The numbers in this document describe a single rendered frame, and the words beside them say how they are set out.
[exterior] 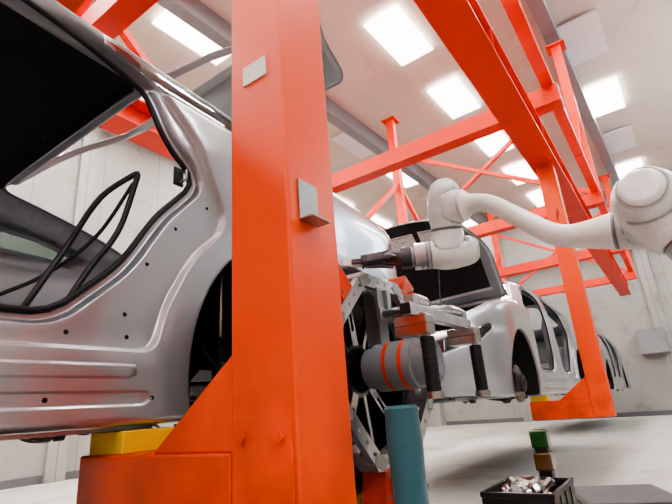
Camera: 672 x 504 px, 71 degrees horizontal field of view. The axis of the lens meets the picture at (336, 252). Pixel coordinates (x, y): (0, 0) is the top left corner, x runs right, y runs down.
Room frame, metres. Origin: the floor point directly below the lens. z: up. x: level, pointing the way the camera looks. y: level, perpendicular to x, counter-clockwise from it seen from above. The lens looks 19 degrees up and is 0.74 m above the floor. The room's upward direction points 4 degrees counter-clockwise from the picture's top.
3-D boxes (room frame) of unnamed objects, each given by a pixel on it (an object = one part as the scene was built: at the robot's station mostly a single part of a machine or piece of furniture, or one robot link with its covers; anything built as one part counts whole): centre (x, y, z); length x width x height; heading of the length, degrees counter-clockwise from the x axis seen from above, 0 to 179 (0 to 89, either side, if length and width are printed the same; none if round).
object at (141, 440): (1.21, 0.53, 0.70); 0.14 x 0.14 x 0.05; 56
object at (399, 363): (1.39, -0.17, 0.85); 0.21 x 0.14 x 0.14; 56
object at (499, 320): (6.07, -1.73, 1.49); 4.95 x 1.86 x 1.59; 146
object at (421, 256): (1.46, -0.28, 1.20); 0.09 x 0.06 x 0.09; 171
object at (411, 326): (1.18, -0.18, 0.93); 0.09 x 0.05 x 0.05; 56
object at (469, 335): (1.46, -0.37, 0.93); 0.09 x 0.05 x 0.05; 56
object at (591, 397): (4.55, -2.04, 1.75); 0.68 x 0.16 x 2.45; 56
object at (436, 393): (1.16, -0.21, 0.83); 0.04 x 0.04 x 0.16
